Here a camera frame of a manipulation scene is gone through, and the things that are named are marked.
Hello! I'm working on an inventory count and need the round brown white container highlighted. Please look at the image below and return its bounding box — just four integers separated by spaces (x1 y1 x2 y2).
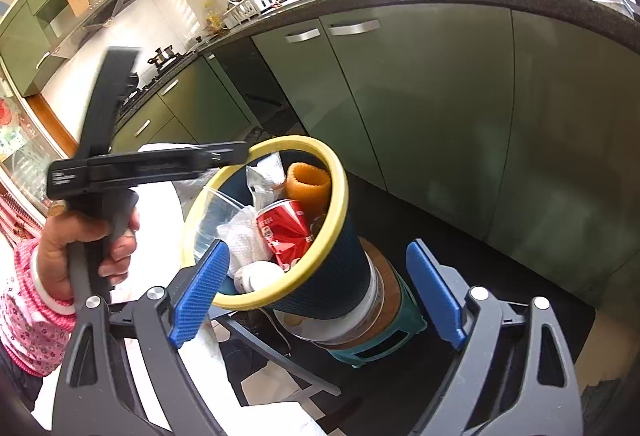
272 236 403 347

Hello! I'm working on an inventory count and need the white supplement bottle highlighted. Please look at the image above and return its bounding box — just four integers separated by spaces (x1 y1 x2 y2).
235 261 283 293

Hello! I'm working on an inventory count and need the grey metal table frame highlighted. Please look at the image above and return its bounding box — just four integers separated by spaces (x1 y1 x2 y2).
207 306 343 409

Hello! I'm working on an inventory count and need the person's left hand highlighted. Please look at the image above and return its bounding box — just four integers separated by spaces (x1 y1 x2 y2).
37 203 142 303

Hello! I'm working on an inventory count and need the glass door with flower print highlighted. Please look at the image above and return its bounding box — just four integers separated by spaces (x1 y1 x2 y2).
0 66 76 227

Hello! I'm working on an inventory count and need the white paper towel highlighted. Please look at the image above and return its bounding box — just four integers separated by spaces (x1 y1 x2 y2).
217 208 273 279

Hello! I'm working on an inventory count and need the green wall cabinet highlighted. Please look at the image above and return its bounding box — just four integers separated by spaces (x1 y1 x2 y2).
0 0 58 96

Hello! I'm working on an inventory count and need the steel range hood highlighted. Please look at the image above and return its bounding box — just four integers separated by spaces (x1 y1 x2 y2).
50 0 153 61

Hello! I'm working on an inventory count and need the steel pot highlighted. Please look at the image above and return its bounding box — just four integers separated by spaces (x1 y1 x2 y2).
147 46 176 69

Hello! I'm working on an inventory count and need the gas stove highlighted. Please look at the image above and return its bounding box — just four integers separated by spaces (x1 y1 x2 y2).
117 58 193 109

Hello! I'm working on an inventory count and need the red soda can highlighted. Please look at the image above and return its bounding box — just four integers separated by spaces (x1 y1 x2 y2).
256 199 315 273

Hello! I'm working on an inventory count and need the red checked apron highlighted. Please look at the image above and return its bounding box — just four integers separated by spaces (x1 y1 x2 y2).
0 193 43 249

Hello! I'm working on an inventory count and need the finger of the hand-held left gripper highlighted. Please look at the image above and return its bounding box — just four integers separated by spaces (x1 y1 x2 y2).
142 161 221 178
142 142 251 163

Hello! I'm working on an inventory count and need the green base cabinet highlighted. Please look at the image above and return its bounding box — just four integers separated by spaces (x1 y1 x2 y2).
250 6 640 311
112 56 261 151

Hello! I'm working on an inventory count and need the dark bin with yellow rim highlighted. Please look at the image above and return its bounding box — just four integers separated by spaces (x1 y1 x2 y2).
181 135 381 321

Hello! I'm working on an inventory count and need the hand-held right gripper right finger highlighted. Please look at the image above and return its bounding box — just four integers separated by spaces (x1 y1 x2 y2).
405 240 586 436

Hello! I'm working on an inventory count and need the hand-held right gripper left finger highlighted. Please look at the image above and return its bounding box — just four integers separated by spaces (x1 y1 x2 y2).
50 238 236 436

